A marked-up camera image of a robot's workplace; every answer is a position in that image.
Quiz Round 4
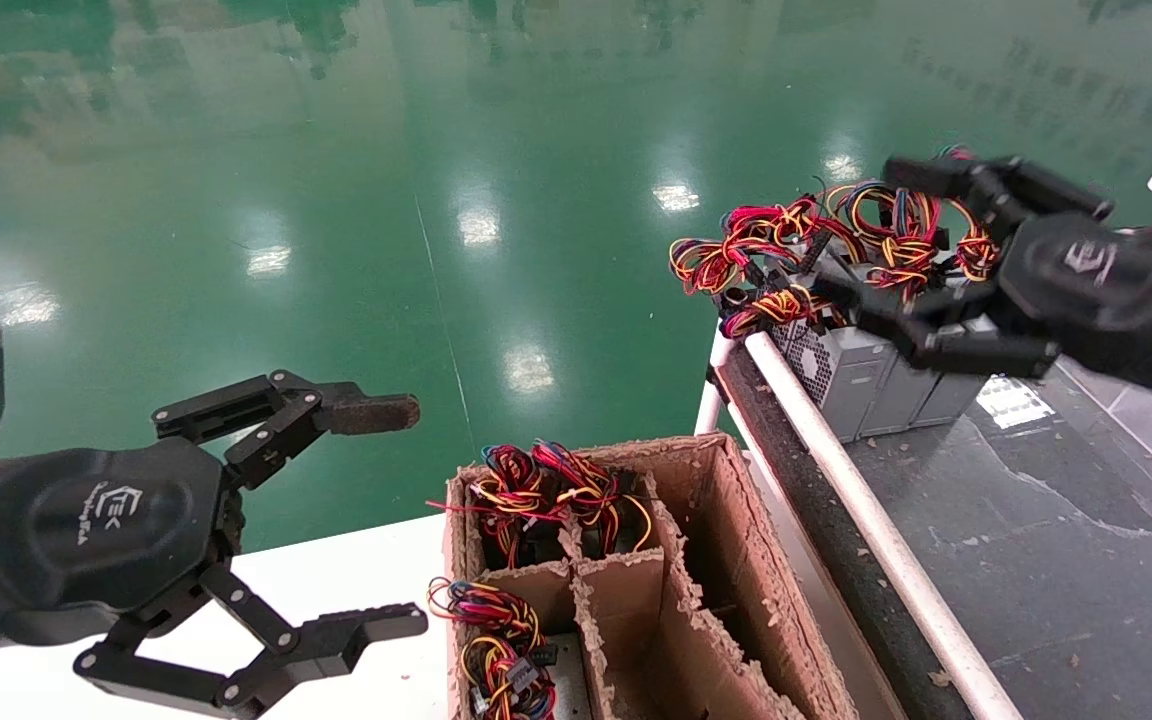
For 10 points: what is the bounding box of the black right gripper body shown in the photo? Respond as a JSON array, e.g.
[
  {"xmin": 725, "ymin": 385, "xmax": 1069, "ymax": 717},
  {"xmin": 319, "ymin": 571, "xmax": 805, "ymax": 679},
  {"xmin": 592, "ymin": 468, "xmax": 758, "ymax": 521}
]
[{"xmin": 999, "ymin": 210, "xmax": 1152, "ymax": 348}]

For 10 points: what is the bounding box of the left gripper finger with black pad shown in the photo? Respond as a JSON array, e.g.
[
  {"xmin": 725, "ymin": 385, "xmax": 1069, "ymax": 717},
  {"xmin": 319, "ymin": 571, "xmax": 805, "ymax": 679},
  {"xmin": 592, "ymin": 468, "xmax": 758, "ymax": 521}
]
[{"xmin": 73, "ymin": 560, "xmax": 430, "ymax": 719}]

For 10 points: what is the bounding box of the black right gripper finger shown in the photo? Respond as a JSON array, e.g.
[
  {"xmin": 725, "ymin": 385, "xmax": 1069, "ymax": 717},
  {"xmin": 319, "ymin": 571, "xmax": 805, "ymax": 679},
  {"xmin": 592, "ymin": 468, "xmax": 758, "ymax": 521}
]
[
  {"xmin": 814, "ymin": 273, "xmax": 1064, "ymax": 379},
  {"xmin": 881, "ymin": 153, "xmax": 1114, "ymax": 243}
]

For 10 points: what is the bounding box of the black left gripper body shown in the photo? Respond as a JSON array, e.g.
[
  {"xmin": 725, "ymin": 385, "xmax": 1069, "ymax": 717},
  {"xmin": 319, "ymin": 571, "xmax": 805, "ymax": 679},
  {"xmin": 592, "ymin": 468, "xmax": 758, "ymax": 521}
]
[{"xmin": 0, "ymin": 438, "xmax": 245, "ymax": 613}]

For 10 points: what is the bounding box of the left gripper finger worn pad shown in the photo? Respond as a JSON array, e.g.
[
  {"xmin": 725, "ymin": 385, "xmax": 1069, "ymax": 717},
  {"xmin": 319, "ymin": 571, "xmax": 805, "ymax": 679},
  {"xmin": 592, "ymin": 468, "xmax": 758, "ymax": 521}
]
[{"xmin": 151, "ymin": 368, "xmax": 423, "ymax": 491}]

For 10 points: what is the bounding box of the black conveyor side strip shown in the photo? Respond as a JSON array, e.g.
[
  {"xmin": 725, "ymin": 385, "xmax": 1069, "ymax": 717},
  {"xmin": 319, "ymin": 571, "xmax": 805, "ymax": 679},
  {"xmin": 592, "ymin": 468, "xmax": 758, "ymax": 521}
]
[{"xmin": 719, "ymin": 345, "xmax": 972, "ymax": 720}]

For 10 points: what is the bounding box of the brown cardboard divider box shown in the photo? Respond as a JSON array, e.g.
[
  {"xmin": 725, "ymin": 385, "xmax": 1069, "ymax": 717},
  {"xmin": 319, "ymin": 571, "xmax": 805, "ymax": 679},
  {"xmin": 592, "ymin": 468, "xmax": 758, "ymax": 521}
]
[{"xmin": 444, "ymin": 433, "xmax": 862, "ymax": 720}]

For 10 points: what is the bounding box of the white conveyor frame post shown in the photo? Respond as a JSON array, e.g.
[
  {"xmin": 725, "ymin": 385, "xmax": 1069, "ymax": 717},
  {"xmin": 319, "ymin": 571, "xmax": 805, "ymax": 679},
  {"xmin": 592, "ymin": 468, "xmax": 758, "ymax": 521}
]
[{"xmin": 693, "ymin": 325, "xmax": 737, "ymax": 438}]

